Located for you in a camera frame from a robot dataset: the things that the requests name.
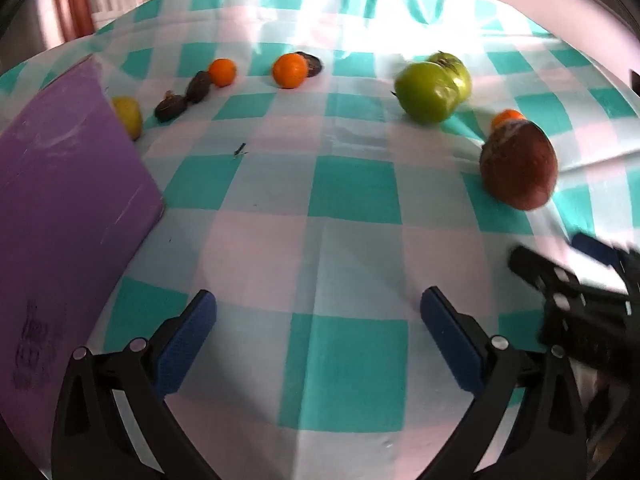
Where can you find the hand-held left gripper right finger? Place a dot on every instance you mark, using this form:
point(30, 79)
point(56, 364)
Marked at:
point(450, 345)

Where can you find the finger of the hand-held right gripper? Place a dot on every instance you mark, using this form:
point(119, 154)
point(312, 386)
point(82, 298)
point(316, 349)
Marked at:
point(595, 249)
point(535, 267)

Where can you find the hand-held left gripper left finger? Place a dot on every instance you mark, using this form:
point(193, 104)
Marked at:
point(187, 345)

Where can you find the brown oval fruit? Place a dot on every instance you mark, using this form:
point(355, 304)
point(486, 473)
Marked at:
point(520, 167)

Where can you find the teal white checkered tablecloth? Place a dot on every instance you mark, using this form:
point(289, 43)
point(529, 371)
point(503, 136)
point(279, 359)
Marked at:
point(350, 260)

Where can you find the small orange tangerine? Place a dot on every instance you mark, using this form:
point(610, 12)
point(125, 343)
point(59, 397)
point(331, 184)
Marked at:
point(505, 117)
point(222, 72)

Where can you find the purple board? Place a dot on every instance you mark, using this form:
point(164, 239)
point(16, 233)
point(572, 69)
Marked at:
point(65, 200)

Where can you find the small dark stem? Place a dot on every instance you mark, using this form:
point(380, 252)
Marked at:
point(239, 149)

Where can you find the large green tomato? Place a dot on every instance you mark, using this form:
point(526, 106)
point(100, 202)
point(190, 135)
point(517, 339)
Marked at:
point(425, 92)

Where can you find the yellow lemon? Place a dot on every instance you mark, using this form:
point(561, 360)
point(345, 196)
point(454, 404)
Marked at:
point(131, 117)

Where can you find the dark wrinkled fruit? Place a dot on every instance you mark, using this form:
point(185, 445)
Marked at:
point(170, 109)
point(198, 87)
point(315, 66)

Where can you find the brown wooden furniture rail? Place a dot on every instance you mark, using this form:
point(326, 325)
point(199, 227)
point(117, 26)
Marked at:
point(75, 5)

